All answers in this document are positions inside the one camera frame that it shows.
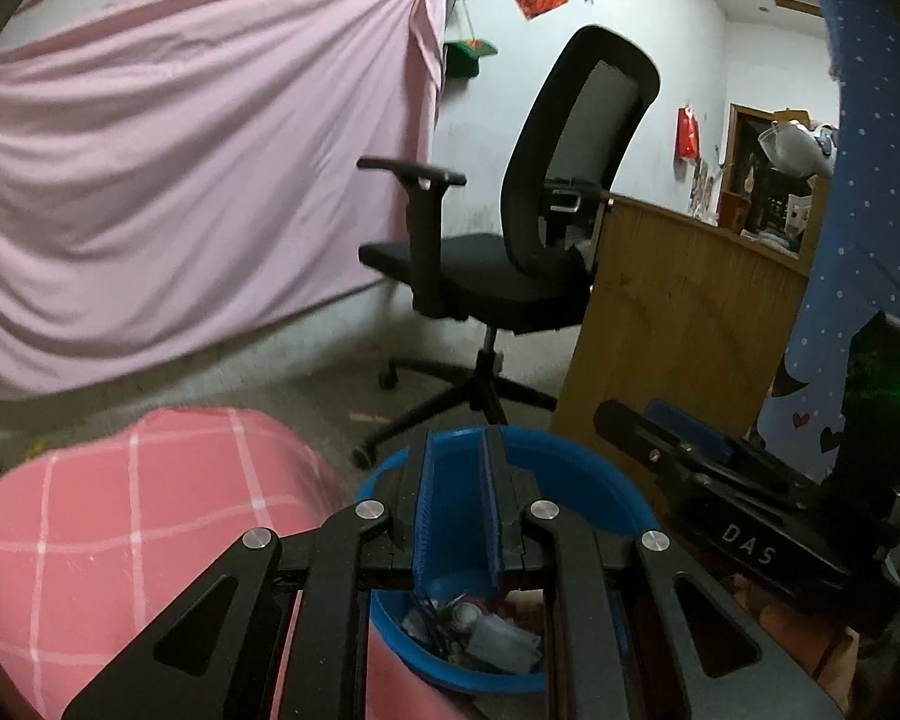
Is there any pink checked blanket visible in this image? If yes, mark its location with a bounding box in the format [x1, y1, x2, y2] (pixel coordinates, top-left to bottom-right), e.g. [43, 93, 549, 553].
[0, 406, 466, 720]

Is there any wooden desk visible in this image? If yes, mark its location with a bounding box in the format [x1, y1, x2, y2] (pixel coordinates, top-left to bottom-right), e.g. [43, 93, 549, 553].
[551, 193, 811, 458]

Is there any green hanging ornament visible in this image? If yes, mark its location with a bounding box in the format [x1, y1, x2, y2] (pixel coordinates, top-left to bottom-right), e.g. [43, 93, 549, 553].
[444, 4, 498, 81]

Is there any blue dotted cartoon curtain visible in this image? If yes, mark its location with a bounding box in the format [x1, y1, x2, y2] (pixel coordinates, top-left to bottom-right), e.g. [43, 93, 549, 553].
[750, 0, 900, 586]

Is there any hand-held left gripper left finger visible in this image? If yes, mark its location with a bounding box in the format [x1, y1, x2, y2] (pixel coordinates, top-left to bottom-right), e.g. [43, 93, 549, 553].
[60, 426, 440, 720]

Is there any pink hanging sheet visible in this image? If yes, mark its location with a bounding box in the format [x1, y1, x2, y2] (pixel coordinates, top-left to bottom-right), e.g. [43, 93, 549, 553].
[0, 0, 451, 400]

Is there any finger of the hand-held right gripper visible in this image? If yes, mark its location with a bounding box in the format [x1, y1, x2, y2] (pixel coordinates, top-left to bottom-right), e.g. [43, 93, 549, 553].
[643, 399, 736, 462]
[594, 399, 695, 485]

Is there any black office chair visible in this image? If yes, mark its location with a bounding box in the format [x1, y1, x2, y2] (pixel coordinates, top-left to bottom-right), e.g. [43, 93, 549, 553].
[352, 25, 662, 470]

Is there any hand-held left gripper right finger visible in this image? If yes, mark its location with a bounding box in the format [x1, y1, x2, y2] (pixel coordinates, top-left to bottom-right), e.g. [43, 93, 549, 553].
[480, 424, 845, 720]

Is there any wooden cabinet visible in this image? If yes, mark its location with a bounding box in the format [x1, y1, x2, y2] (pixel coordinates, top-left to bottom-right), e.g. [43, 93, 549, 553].
[720, 103, 833, 256]

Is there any red hanging bag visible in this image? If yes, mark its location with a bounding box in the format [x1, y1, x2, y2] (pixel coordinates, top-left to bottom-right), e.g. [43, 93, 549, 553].
[676, 106, 702, 162]

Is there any person's right hand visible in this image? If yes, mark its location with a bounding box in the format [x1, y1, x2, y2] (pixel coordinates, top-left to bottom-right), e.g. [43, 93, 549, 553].
[727, 574, 863, 698]

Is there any blue plastic bucket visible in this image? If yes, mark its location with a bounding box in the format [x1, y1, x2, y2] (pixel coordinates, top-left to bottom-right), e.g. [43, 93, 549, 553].
[354, 426, 661, 697]

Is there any grey pouch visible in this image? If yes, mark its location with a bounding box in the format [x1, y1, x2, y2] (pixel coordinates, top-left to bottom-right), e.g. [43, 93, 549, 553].
[465, 615, 545, 672]

